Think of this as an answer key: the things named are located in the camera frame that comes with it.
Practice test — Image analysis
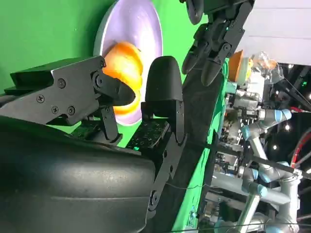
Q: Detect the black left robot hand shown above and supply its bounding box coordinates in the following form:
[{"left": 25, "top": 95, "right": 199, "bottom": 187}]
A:
[{"left": 179, "top": 0, "right": 256, "bottom": 87}]

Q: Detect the lilac plate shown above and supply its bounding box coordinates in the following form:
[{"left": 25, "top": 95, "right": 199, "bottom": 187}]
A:
[{"left": 93, "top": 0, "right": 163, "bottom": 126}]

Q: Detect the clear plastic bag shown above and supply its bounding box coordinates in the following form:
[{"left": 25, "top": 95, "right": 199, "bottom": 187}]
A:
[{"left": 252, "top": 50, "right": 277, "bottom": 71}]

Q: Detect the red cable hoop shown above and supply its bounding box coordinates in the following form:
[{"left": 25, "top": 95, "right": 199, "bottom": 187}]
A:
[{"left": 289, "top": 132, "right": 311, "bottom": 168}]

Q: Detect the green table cloth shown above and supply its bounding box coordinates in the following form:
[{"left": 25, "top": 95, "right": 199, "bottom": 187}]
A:
[{"left": 0, "top": 0, "right": 234, "bottom": 233}]

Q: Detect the orange white toy bread roll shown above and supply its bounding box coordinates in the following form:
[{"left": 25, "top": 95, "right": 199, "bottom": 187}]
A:
[{"left": 103, "top": 41, "right": 144, "bottom": 117}]

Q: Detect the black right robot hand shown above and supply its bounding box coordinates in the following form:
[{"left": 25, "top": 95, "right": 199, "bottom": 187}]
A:
[{"left": 0, "top": 55, "right": 188, "bottom": 233}]

